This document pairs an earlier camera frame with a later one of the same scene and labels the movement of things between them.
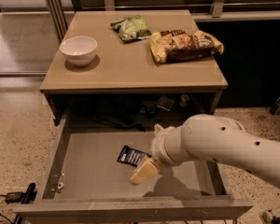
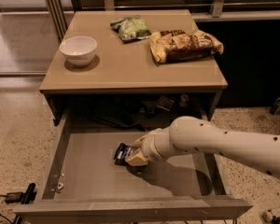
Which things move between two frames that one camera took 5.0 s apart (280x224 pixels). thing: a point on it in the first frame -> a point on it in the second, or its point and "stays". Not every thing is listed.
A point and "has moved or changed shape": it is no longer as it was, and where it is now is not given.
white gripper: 159,149 -> 151,147
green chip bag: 132,28 stays
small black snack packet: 132,157 has moved or changed shape
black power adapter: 27,197 stays
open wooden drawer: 87,184 stays
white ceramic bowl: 78,50 stays
